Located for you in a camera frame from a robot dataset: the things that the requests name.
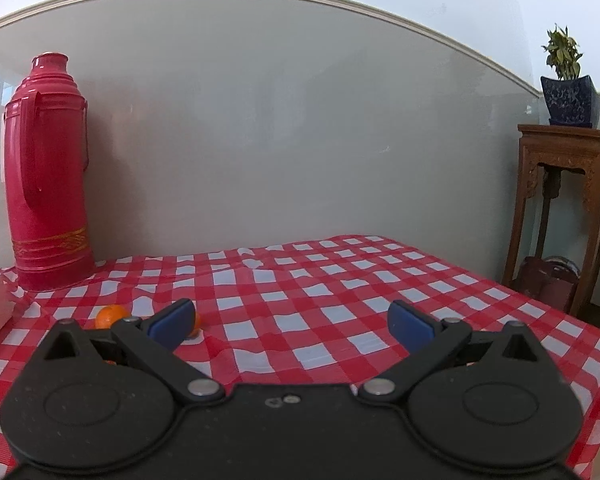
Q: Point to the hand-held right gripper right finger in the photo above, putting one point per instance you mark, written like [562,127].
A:
[410,325]

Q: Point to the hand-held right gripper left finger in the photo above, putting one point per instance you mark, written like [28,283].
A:
[172,322]

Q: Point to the red white checked tablecloth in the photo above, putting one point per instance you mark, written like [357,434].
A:
[305,300]

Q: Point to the dark red bag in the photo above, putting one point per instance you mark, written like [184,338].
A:
[545,280]

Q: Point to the red thermos flask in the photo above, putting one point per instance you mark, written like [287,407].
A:
[45,175]

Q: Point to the carved wooden plant stand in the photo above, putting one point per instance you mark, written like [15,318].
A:
[560,145]

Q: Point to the potted plant in blue pot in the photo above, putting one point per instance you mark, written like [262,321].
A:
[570,97]

